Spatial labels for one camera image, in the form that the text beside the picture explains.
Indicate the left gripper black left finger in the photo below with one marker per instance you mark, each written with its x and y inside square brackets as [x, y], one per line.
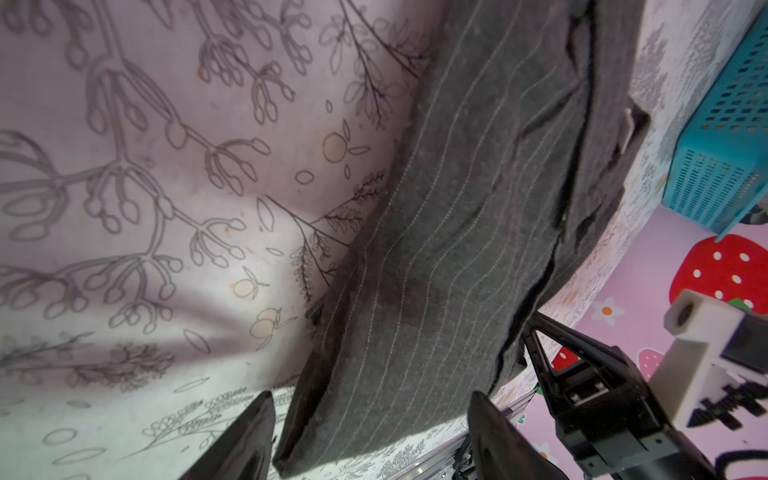
[243, 451]

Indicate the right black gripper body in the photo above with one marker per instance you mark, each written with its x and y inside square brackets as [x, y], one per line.
[605, 413]

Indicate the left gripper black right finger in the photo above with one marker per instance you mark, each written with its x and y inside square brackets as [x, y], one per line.
[499, 451]

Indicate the dark grey striped shirt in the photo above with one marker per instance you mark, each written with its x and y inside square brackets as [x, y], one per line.
[512, 166]

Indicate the teal plastic basket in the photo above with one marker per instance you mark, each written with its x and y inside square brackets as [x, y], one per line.
[719, 169]

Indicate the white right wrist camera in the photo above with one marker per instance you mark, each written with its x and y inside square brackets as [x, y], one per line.
[716, 347]

